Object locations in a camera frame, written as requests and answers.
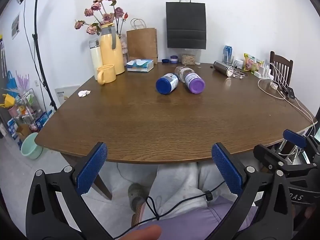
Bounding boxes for cardboard box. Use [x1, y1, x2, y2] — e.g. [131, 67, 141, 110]
[16, 124, 32, 142]

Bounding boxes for grey slipper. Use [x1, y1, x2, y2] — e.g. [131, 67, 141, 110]
[128, 183, 148, 212]

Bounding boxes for dried pink flower bouquet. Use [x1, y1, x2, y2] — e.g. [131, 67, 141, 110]
[74, 0, 128, 36]

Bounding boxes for stainless steel thermos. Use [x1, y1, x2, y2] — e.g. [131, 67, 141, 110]
[213, 60, 235, 77]

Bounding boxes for white charging cable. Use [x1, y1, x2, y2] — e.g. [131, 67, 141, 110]
[258, 78, 286, 100]

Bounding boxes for white thermos bottle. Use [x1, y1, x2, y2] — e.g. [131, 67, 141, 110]
[89, 39, 103, 81]

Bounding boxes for purple lid cup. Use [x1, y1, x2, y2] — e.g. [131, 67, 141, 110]
[175, 66, 206, 94]

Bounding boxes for blue tote bag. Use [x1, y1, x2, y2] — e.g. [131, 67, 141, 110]
[6, 70, 19, 98]

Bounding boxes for blue tissue box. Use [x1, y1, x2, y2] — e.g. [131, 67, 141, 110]
[126, 59, 154, 73]

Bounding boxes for white sign board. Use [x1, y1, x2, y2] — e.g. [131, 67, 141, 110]
[54, 85, 80, 105]

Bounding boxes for person's white trousers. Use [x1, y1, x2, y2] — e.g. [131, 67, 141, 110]
[110, 162, 240, 220]

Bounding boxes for green plastic basin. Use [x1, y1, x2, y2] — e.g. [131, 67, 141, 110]
[20, 132, 43, 160]

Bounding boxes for blue lid cup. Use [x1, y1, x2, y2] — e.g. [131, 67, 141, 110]
[155, 73, 180, 95]

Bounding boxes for metal storage rack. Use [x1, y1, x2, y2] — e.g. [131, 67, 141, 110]
[7, 88, 43, 133]

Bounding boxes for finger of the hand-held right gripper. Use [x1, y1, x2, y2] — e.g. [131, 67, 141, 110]
[283, 129, 320, 165]
[253, 144, 318, 178]

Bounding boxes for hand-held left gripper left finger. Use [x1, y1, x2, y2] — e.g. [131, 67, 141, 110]
[26, 142, 113, 240]

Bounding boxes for white charger block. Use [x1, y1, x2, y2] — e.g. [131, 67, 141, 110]
[254, 64, 272, 78]

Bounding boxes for black light stand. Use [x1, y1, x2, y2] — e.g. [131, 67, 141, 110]
[15, 0, 58, 112]

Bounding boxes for blue packaging boxes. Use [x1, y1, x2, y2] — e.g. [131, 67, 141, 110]
[35, 110, 53, 130]

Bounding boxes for black paper bag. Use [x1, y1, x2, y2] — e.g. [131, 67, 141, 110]
[166, 0, 207, 50]

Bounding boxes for brown paper bag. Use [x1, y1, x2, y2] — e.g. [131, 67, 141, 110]
[126, 18, 158, 65]

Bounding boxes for clear glass vase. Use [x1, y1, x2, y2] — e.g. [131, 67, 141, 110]
[118, 33, 129, 63]

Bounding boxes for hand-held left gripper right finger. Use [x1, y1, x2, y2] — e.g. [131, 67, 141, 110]
[207, 142, 294, 240]

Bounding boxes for purple jacket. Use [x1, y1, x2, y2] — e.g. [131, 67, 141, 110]
[130, 196, 258, 240]

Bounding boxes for glass jar of oats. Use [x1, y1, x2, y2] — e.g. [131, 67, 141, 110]
[181, 49, 197, 65]

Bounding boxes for dark wooden chair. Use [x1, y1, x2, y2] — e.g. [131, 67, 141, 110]
[269, 51, 294, 87]

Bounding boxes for black drawstring cord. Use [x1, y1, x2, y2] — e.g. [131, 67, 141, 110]
[114, 182, 225, 239]

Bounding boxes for yellow mug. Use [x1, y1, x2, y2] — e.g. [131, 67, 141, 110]
[97, 64, 117, 85]

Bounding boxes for yellow green snack packet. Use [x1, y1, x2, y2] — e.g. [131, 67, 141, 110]
[243, 53, 265, 74]

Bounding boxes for yellow thermos jug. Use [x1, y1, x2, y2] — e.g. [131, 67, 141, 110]
[99, 23, 125, 75]

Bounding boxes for white earphones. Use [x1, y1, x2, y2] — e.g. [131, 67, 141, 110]
[232, 70, 248, 80]

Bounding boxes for person's left hand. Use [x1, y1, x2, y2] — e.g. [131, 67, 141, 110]
[119, 224, 162, 240]

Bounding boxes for yellow watering can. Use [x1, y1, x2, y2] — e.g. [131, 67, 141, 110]
[2, 94, 16, 108]

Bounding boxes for wooden table leg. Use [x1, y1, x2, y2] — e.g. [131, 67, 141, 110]
[61, 154, 112, 200]

